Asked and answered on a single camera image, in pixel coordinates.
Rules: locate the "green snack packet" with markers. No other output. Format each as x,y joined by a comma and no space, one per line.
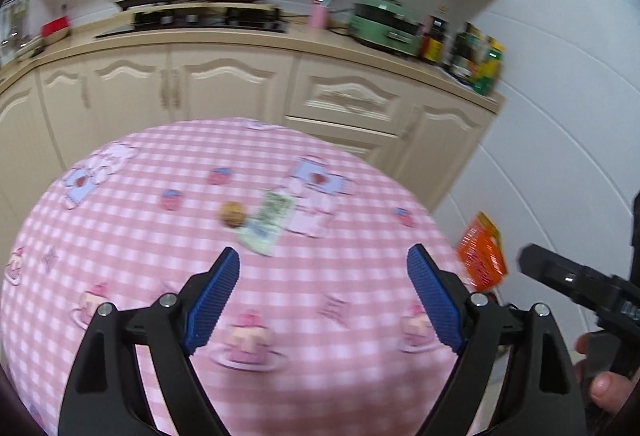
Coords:
267,221

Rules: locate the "black gas hob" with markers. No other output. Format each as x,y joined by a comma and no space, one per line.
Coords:
200,21

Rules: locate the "person's right hand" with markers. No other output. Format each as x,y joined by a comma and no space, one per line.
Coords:
607,391

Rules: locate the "red box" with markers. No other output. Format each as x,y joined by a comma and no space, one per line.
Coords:
55,28

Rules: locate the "cream kitchen base cabinet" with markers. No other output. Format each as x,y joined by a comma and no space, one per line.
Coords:
225,81

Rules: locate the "pink checked tablecloth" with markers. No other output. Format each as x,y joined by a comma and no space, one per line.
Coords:
150,241

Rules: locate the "orange snack packet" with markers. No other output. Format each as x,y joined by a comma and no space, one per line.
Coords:
481,251

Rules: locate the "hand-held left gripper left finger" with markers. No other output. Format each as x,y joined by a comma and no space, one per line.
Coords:
212,301

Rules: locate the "green electric cooker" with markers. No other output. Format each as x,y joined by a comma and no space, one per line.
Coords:
385,28

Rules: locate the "brown walnut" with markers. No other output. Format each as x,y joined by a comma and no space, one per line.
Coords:
232,215

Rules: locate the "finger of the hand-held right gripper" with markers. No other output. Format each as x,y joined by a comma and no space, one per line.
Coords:
550,268

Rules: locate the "dark sauce bottle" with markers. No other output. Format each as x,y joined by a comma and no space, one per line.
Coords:
432,43

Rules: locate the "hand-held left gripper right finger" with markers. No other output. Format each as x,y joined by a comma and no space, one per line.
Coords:
435,296

